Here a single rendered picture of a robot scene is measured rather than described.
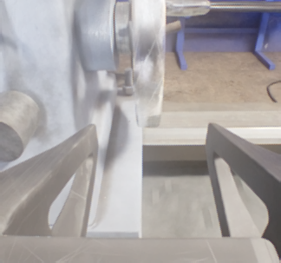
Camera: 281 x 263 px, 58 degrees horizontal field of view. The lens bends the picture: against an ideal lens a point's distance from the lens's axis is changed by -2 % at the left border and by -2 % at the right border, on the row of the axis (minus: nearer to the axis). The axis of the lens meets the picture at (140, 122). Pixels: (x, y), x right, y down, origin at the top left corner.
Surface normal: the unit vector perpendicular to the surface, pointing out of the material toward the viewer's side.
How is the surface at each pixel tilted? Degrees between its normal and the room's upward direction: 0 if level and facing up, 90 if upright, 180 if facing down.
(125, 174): 0
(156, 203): 14
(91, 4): 48
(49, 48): 76
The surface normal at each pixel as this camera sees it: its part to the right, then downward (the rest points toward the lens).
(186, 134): -0.02, -0.12
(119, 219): -0.02, -0.82
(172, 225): -0.23, -0.79
